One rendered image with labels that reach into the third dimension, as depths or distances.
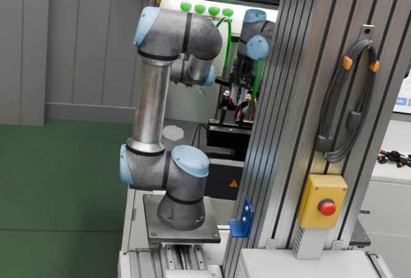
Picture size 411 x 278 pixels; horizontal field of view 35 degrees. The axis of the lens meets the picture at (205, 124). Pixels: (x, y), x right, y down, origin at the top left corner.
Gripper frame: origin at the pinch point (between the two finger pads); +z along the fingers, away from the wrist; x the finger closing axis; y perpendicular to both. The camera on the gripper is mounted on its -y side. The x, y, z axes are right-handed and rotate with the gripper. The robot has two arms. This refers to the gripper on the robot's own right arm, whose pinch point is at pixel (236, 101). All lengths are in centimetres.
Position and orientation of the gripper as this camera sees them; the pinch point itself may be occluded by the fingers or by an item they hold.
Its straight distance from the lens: 238.1
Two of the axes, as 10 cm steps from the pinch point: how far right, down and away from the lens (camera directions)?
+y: 0.4, 4.9, -8.7
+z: -1.5, 8.7, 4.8
